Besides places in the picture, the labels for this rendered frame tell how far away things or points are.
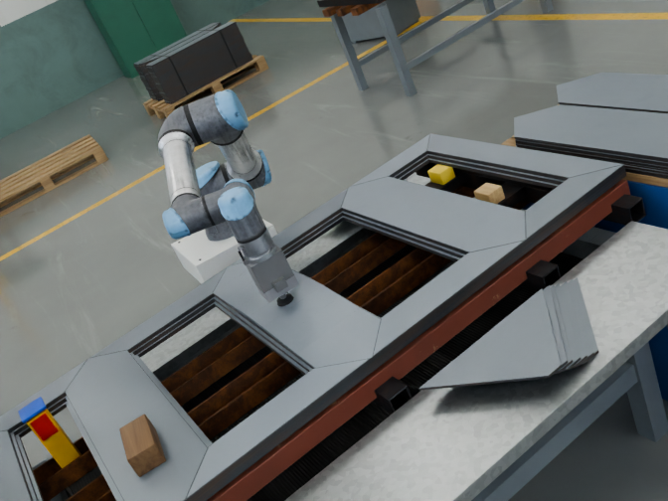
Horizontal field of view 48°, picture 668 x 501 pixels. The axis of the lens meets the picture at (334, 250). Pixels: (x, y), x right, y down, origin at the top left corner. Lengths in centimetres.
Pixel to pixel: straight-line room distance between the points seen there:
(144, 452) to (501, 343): 73
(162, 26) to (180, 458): 1006
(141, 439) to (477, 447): 65
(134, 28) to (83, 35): 87
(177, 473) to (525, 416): 66
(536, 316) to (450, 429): 30
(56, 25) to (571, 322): 1061
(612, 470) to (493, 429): 93
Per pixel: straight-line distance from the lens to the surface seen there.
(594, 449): 237
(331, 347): 160
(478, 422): 143
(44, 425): 194
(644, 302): 160
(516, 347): 150
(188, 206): 179
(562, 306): 160
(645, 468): 230
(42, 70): 1168
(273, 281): 174
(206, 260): 240
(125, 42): 1122
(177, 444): 159
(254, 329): 181
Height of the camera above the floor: 172
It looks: 27 degrees down
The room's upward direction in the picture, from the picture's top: 24 degrees counter-clockwise
